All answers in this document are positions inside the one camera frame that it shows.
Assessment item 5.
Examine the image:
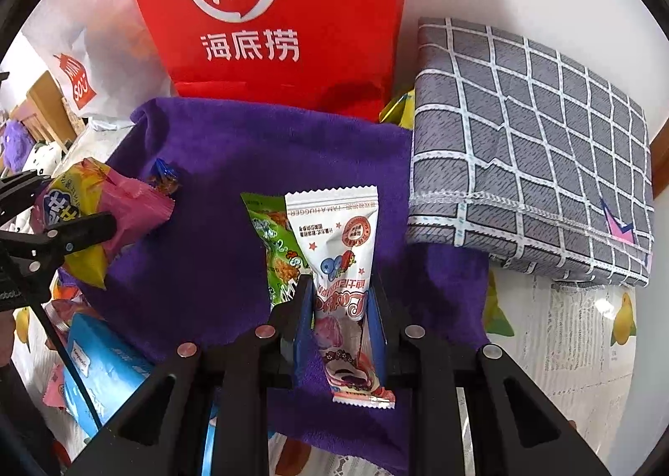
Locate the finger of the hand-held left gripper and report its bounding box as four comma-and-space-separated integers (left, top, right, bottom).
0, 170, 53, 226
0, 212, 118, 268

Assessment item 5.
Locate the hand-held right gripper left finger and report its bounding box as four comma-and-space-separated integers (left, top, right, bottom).
65, 274, 314, 476

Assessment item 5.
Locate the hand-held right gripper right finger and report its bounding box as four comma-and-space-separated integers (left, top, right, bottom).
366, 272, 612, 476

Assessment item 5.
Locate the pink yellow snack packet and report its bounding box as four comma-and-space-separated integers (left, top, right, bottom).
31, 157, 176, 291

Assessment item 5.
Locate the green snack packet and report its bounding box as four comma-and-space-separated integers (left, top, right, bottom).
240, 192, 314, 320

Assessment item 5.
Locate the long white pink snack packet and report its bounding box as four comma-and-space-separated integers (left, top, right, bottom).
285, 184, 396, 410

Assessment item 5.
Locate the pink peach print snack packet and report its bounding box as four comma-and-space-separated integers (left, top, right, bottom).
44, 366, 68, 408

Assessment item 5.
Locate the white spotted plush toy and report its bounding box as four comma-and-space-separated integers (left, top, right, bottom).
21, 141, 69, 179

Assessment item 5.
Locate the purple plush toy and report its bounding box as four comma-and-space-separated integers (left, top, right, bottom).
3, 120, 35, 171

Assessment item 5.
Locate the wooden headboard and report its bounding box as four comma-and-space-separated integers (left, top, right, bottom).
26, 73, 84, 153

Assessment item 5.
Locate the small blue snack packet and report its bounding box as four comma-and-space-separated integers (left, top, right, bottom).
149, 159, 181, 194

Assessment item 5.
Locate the purple towel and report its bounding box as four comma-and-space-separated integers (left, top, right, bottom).
99, 97, 492, 476

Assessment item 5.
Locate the blue tissue pack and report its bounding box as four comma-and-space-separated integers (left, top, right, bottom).
63, 313, 220, 476

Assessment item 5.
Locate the white plastic shopping bag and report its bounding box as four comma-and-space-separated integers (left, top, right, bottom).
21, 0, 176, 118

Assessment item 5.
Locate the yellow green packet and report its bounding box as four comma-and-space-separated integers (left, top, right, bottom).
379, 89, 417, 131

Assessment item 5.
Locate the grey checked folded cloth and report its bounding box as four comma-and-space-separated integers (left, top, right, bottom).
406, 16, 655, 289

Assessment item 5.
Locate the red paper bag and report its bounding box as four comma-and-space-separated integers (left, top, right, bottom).
117, 0, 414, 124

